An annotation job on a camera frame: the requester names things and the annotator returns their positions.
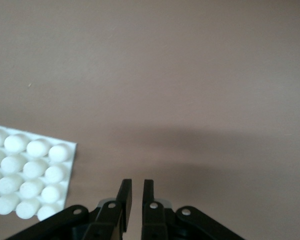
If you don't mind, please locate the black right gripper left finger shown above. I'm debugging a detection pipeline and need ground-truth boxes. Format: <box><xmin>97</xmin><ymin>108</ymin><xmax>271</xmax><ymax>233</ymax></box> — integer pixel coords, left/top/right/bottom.
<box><xmin>6</xmin><ymin>178</ymin><xmax>133</xmax><ymax>240</ymax></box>

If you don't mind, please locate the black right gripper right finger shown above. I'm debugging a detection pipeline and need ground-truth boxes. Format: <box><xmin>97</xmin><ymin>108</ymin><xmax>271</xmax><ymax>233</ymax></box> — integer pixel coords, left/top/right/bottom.
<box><xmin>140</xmin><ymin>178</ymin><xmax>246</xmax><ymax>240</ymax></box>

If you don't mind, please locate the white studded base plate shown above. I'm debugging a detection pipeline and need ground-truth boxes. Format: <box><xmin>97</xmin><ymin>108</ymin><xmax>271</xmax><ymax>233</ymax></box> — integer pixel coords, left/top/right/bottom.
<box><xmin>0</xmin><ymin>123</ymin><xmax>79</xmax><ymax>222</ymax></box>

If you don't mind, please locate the brown table cover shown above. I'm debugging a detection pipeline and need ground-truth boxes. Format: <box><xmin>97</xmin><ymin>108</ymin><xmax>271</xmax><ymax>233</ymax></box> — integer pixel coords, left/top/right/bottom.
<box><xmin>0</xmin><ymin>0</ymin><xmax>300</xmax><ymax>240</ymax></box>

